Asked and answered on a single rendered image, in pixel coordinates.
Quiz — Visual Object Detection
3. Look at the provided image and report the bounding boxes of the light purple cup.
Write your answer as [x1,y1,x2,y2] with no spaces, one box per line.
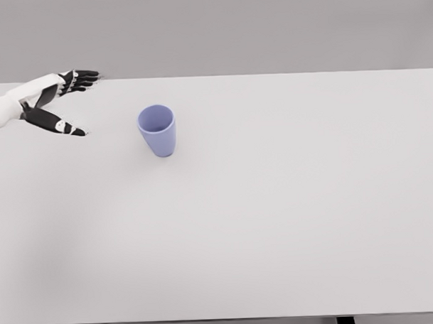
[137,104,176,159]

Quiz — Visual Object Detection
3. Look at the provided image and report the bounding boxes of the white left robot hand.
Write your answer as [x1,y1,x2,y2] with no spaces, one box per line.
[4,68,103,139]

